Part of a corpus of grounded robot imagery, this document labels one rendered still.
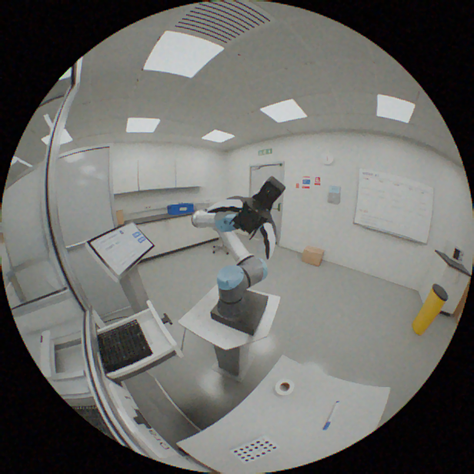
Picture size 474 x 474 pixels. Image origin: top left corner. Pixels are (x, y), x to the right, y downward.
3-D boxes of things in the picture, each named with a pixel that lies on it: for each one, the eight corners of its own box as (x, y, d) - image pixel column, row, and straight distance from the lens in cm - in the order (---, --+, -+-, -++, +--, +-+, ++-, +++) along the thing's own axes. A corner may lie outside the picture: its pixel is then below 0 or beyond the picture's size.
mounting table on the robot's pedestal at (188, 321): (221, 292, 112) (221, 279, 105) (277, 308, 102) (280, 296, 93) (181, 333, 91) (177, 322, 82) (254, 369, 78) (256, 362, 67)
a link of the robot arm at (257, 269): (242, 293, 72) (199, 218, 94) (263, 281, 79) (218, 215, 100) (252, 285, 61) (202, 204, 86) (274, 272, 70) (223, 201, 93)
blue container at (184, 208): (188, 210, 395) (187, 202, 393) (195, 211, 358) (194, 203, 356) (167, 213, 375) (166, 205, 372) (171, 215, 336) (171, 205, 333)
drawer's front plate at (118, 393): (128, 391, 68) (111, 382, 59) (178, 453, 62) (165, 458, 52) (125, 392, 69) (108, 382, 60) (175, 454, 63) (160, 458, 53)
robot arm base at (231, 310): (224, 293, 83) (223, 280, 76) (249, 300, 79) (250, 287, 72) (211, 312, 74) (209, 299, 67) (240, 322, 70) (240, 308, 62)
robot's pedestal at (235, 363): (227, 345, 156) (221, 290, 95) (255, 355, 151) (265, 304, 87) (211, 368, 147) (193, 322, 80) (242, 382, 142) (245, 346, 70)
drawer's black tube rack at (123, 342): (141, 327, 76) (136, 318, 72) (155, 355, 66) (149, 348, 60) (104, 343, 82) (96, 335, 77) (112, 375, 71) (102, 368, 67)
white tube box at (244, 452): (262, 434, 63) (265, 435, 60) (278, 445, 66) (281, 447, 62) (229, 448, 64) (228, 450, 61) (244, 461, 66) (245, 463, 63)
